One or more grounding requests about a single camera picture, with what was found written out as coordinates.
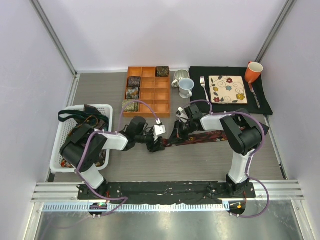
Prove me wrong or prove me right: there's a white plastic basket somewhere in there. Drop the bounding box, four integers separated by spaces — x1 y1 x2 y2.
50 104 114 173

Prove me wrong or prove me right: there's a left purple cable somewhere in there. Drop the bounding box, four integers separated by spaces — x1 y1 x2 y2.
74 99 163 221

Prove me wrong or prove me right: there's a pale blue mug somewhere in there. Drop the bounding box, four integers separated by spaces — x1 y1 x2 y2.
178 78 195 99

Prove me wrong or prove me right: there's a patterned handle knife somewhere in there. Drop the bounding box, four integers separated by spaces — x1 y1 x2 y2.
248 83 261 109

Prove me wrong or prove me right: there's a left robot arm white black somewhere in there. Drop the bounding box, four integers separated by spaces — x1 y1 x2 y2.
59 116 166 200

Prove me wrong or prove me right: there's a grey ribbed mug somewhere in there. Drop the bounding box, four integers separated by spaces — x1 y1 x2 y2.
171 69 190 88

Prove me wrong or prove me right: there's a dark green tie strap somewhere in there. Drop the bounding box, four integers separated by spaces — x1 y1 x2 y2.
58 109 101 123

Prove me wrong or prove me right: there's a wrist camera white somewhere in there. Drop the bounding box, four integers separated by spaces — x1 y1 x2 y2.
153 118 166 141
176 107 189 123

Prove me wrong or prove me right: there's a rolled dark tie top right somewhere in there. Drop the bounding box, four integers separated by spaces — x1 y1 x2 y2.
155 66 170 78

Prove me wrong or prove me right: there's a floral square plate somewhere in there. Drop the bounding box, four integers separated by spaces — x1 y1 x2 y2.
208 75 248 105

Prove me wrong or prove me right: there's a pile of patterned ties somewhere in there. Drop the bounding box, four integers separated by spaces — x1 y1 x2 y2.
58 105 109 173

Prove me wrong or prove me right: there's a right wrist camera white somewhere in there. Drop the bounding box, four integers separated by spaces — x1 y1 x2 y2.
176 107 189 123

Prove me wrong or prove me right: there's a rolled purple patterned tie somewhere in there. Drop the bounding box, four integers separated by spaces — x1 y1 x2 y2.
127 76 141 88

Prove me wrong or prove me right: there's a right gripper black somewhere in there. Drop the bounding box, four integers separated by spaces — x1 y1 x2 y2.
169 120 196 146

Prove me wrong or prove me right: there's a rolled olive green tie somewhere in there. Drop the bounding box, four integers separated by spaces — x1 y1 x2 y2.
122 99 139 113

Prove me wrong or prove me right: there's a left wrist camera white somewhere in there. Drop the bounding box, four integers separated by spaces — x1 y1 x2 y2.
153 118 166 141

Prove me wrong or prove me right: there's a silver fork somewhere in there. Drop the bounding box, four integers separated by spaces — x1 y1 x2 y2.
199 76 210 102

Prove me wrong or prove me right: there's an orange compartment tray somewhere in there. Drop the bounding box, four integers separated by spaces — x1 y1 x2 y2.
123 66 171 118

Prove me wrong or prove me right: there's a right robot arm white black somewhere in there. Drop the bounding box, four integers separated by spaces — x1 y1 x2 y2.
166 103 270 198

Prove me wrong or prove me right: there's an orange mug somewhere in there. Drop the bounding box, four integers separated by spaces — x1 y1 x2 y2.
244 61 264 84

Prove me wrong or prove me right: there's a black cloth placemat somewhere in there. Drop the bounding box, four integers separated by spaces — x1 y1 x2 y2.
189 66 273 116

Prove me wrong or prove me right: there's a dark red patterned tie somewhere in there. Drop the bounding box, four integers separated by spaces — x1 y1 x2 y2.
159 123 271 149

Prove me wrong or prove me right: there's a rolled brown patterned tie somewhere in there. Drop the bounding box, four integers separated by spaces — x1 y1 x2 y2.
125 87 140 100

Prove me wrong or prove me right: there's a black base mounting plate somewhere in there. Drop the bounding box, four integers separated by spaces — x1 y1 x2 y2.
77 180 257 205

